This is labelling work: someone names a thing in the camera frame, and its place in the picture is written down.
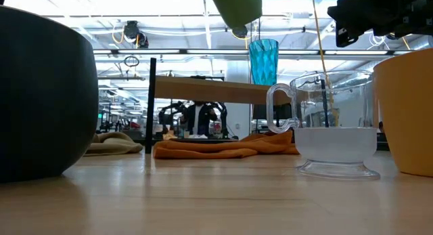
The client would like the khaki cloth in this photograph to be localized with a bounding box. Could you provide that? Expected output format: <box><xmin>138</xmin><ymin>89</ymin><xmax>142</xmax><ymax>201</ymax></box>
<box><xmin>83</xmin><ymin>131</ymin><xmax>145</xmax><ymax>157</ymax></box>

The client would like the ceiling cable reel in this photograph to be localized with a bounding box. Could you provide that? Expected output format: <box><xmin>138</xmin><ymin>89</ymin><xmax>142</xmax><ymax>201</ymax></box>
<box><xmin>122</xmin><ymin>20</ymin><xmax>150</xmax><ymax>49</ymax></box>

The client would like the blue faceted plastic tumbler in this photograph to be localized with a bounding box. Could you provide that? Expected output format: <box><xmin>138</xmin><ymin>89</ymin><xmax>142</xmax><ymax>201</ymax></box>
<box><xmin>248</xmin><ymin>38</ymin><xmax>280</xmax><ymax>87</ymax></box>

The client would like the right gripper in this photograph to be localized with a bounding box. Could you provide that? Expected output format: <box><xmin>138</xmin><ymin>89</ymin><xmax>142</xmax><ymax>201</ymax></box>
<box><xmin>326</xmin><ymin>0</ymin><xmax>433</xmax><ymax>49</ymax></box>

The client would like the yellow cable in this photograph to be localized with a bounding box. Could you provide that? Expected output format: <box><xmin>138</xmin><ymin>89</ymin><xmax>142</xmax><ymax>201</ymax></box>
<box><xmin>310</xmin><ymin>0</ymin><xmax>340</xmax><ymax>127</ymax></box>

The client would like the orange plastic cup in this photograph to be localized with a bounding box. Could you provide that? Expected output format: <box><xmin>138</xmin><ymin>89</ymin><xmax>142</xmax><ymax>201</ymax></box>
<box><xmin>372</xmin><ymin>47</ymin><xmax>433</xmax><ymax>178</ymax></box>

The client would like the green ribbed plastic cup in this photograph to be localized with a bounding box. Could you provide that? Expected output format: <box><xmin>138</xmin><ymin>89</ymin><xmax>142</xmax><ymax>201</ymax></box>
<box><xmin>207</xmin><ymin>0</ymin><xmax>263</xmax><ymax>30</ymax></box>

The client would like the black mug orange inside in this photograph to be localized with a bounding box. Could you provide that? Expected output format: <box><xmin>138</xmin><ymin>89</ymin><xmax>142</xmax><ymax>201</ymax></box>
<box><xmin>0</xmin><ymin>4</ymin><xmax>99</xmax><ymax>184</ymax></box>

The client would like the clear glass footed mug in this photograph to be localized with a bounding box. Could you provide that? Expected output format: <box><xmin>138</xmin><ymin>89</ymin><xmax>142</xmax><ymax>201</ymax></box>
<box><xmin>265</xmin><ymin>69</ymin><xmax>382</xmax><ymax>181</ymax></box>

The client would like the orange cloth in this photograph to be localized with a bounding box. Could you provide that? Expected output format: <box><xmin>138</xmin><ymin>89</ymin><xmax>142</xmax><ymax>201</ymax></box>
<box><xmin>152</xmin><ymin>129</ymin><xmax>300</xmax><ymax>161</ymax></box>

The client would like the person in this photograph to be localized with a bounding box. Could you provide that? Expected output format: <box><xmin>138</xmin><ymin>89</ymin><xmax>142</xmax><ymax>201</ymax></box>
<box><xmin>184</xmin><ymin>100</ymin><xmax>219</xmax><ymax>138</ymax></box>

